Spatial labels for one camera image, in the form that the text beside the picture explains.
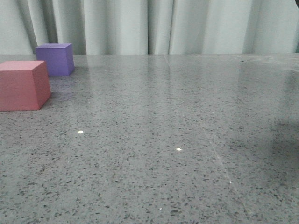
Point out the pale green curtain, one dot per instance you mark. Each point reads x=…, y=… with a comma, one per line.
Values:
x=96, y=27

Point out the pink foam cube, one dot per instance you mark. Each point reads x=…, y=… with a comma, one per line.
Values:
x=24, y=85

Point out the purple foam cube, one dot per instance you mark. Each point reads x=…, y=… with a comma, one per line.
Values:
x=58, y=57

